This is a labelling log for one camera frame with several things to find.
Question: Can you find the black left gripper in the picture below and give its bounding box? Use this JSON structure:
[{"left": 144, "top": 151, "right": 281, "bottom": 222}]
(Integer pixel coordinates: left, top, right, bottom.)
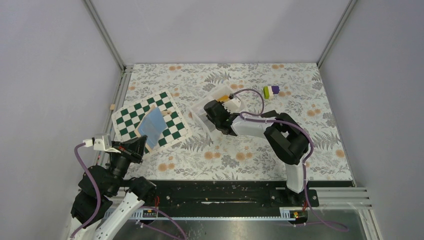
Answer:
[{"left": 106, "top": 134, "right": 148, "bottom": 195}]

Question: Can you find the beige leather card holder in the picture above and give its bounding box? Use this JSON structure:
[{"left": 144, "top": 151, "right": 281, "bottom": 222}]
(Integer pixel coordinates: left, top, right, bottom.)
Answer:
[{"left": 134, "top": 105, "right": 172, "bottom": 152}]

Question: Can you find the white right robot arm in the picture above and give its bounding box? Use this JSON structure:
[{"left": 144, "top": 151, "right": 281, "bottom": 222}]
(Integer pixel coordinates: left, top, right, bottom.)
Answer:
[{"left": 203, "top": 100, "right": 313, "bottom": 206}]

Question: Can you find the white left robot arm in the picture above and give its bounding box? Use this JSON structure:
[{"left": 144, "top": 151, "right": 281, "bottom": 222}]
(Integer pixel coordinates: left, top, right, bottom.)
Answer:
[{"left": 67, "top": 133, "right": 160, "bottom": 240}]

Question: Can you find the orange gold card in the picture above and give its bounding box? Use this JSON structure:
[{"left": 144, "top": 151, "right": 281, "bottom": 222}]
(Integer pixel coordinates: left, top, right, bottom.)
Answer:
[{"left": 217, "top": 95, "right": 231, "bottom": 103}]

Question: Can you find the white two-compartment plastic bin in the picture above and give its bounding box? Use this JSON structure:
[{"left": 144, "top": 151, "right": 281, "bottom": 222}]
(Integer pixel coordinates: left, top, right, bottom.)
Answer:
[{"left": 189, "top": 81, "right": 246, "bottom": 141}]

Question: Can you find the green and white chessboard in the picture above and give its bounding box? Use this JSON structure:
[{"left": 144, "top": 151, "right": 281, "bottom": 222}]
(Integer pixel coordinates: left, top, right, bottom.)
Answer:
[{"left": 111, "top": 90, "right": 192, "bottom": 154}]

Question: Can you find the green white purple toy block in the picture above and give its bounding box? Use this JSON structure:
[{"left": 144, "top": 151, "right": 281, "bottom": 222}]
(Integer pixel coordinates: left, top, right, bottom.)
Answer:
[{"left": 263, "top": 85, "right": 280, "bottom": 100}]

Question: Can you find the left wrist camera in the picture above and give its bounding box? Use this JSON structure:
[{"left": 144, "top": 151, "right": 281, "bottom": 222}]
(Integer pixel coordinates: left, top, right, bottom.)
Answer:
[{"left": 82, "top": 133, "right": 121, "bottom": 153}]

